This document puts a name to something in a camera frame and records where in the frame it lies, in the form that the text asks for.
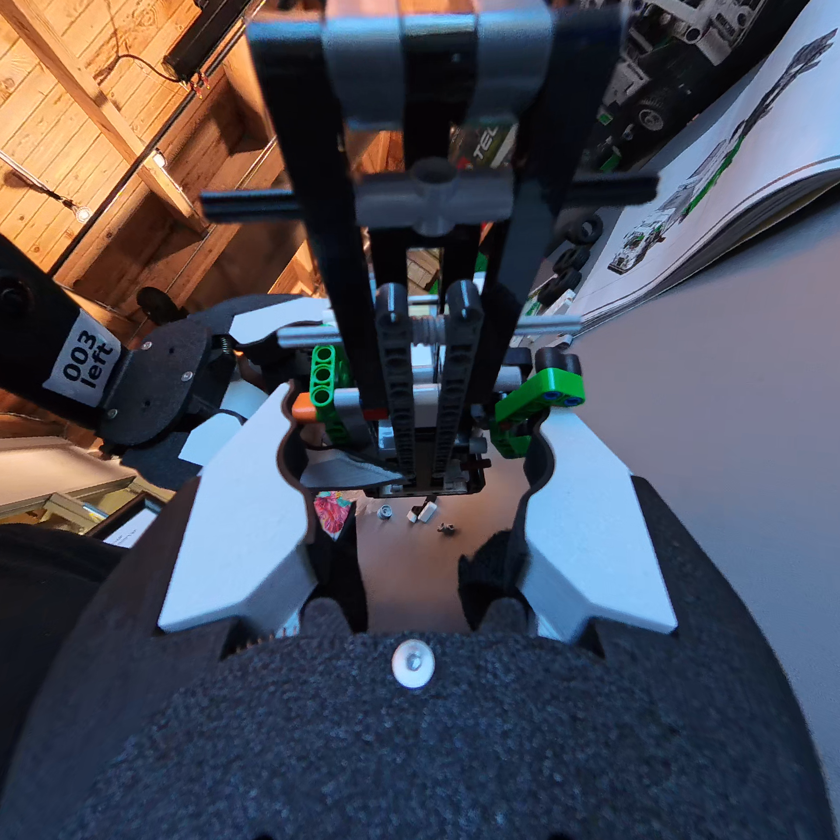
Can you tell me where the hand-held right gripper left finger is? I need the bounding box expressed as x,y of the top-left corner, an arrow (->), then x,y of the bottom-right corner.
157,382 -> 366,636

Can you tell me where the pink patterned packet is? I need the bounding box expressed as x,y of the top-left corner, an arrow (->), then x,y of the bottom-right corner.
314,495 -> 357,546

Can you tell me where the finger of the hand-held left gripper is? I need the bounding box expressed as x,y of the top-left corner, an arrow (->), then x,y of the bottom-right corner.
197,294 -> 337,368
123,377 -> 271,490

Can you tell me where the black ceiling lamp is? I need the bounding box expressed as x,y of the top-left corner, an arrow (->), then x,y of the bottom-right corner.
162,0 -> 256,83

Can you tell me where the white green lego truck model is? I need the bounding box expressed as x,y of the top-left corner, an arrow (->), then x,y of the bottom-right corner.
200,0 -> 660,501

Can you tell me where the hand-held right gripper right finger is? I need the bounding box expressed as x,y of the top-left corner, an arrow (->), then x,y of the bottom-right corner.
458,408 -> 679,644

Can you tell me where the lego instruction booklet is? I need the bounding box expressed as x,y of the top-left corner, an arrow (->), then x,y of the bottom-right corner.
577,0 -> 840,332

